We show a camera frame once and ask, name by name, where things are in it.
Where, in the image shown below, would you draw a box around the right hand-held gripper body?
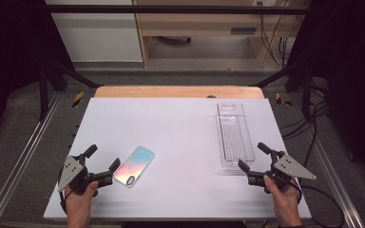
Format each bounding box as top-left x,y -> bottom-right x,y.
247,150 -> 317,195

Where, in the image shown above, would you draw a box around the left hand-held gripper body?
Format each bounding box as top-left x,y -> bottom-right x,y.
56,153 -> 114,198

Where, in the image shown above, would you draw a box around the iridescent phone case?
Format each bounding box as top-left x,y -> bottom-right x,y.
113,144 -> 156,188

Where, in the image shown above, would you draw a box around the clear plastic packaging tray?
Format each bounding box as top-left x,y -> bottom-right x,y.
216,101 -> 257,174

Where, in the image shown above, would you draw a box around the person's left hand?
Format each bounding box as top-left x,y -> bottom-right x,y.
64,180 -> 100,222

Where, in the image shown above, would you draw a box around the person's right hand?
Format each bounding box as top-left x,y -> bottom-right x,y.
263,174 -> 302,222

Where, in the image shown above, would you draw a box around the yellow black floor tape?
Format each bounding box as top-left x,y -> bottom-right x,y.
275,92 -> 293,107
71,91 -> 86,108

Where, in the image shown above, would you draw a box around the white table board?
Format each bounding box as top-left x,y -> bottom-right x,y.
43,97 -> 312,221

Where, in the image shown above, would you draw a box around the wooden table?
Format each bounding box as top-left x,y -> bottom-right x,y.
93,85 -> 265,100

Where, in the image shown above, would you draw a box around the black curtain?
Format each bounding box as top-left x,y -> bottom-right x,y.
286,0 -> 365,186
0,0 -> 75,153

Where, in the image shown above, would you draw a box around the white cabinet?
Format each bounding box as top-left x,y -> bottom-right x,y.
44,0 -> 144,63

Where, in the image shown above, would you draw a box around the light wooden desk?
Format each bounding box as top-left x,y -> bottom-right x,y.
132,0 -> 312,68

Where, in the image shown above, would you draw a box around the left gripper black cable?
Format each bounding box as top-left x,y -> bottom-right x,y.
57,177 -> 74,215

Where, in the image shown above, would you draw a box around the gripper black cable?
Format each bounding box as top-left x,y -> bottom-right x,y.
57,177 -> 74,215
294,179 -> 346,228

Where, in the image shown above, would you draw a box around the aluminium rail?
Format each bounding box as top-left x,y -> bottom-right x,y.
0,91 -> 63,228
289,94 -> 365,228

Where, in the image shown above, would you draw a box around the black floor cables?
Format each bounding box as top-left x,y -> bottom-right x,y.
279,79 -> 331,184

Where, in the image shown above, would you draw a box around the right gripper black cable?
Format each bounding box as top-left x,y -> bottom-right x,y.
294,179 -> 346,228

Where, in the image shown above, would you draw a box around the black frame strut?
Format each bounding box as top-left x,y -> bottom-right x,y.
37,58 -> 104,122
250,60 -> 315,120

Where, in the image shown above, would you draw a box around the hanging desk cables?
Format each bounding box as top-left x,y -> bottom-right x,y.
259,12 -> 298,68

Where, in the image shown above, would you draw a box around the black horizontal frame bar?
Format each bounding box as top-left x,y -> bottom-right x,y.
22,4 -> 324,15

